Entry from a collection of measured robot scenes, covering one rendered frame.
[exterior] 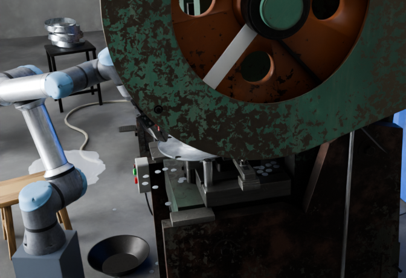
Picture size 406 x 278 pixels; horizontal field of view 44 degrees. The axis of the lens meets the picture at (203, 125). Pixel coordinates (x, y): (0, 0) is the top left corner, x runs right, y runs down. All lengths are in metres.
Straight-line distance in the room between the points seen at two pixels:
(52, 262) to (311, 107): 1.08
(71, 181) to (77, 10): 6.53
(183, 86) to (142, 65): 0.11
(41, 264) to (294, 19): 1.25
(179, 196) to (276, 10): 0.82
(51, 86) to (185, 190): 0.61
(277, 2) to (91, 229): 1.97
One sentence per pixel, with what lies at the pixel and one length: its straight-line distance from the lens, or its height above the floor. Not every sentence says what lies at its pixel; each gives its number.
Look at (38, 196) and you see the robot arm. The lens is 1.83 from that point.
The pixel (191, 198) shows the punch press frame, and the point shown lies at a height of 0.64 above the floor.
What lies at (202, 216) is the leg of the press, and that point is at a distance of 1.64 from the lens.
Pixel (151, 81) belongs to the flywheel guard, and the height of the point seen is 1.17.
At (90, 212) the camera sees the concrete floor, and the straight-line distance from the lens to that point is 3.00.
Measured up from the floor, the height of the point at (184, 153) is 0.78.
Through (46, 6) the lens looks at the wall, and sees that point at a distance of 8.34.
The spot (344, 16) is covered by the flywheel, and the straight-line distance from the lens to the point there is 1.40.
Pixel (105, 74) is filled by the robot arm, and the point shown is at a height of 1.11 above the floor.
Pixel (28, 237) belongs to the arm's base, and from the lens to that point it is 1.93.
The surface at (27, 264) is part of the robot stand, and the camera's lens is 1.95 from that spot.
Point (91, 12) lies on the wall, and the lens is 8.32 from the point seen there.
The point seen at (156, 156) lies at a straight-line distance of 1.74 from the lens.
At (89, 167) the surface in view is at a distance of 3.23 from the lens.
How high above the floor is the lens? 1.52
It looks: 22 degrees down
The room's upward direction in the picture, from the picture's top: 3 degrees counter-clockwise
